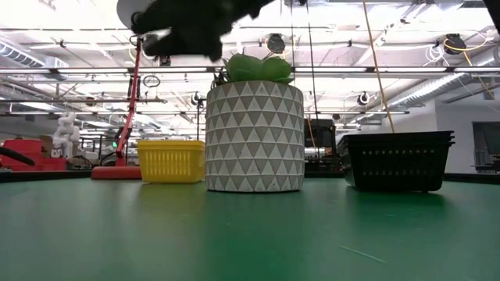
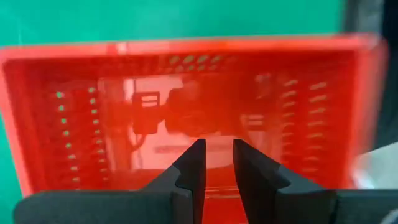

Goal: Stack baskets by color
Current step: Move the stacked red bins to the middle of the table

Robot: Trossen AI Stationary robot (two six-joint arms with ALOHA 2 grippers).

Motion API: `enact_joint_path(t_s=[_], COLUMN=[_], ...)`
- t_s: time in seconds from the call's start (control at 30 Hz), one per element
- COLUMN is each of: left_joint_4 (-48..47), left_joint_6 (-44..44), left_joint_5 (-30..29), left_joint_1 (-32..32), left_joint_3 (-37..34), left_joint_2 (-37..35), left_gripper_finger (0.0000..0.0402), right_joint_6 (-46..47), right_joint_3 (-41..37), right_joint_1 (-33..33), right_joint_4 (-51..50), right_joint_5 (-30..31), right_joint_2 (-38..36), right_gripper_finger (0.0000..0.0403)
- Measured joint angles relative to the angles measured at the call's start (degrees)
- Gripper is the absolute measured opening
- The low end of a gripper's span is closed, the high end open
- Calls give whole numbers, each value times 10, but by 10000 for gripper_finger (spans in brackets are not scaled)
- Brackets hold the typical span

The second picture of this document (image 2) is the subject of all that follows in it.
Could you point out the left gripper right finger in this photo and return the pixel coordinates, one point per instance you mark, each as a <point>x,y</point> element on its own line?
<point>295,205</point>

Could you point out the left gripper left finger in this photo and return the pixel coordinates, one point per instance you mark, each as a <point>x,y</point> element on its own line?
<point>124,208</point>

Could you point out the red slotted plastic basket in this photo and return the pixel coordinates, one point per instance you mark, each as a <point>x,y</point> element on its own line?
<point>248,109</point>

